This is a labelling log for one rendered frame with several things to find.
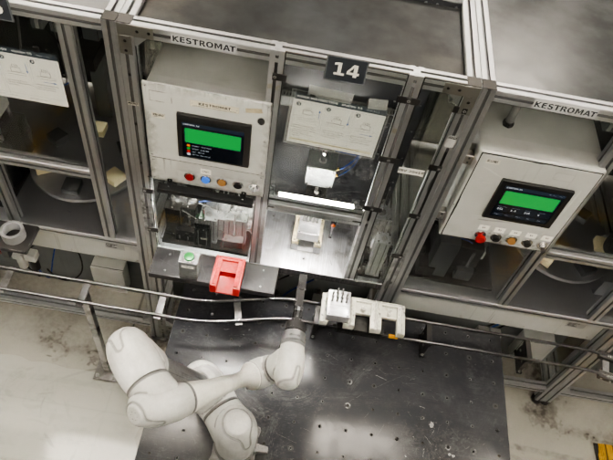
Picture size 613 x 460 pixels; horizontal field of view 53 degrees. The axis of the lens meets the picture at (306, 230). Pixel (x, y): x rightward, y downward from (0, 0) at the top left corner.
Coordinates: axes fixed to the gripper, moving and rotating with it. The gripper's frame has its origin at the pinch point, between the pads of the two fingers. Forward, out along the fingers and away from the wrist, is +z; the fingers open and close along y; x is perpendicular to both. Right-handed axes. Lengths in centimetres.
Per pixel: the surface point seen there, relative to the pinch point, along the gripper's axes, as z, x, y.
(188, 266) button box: 7.9, 46.6, -12.2
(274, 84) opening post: 23, 21, 77
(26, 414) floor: -30, 122, -112
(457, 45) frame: 43, -34, 88
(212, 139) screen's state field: 18, 39, 53
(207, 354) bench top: -14, 34, -44
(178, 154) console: 20, 52, 40
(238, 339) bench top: -4.7, 22.2, -44.4
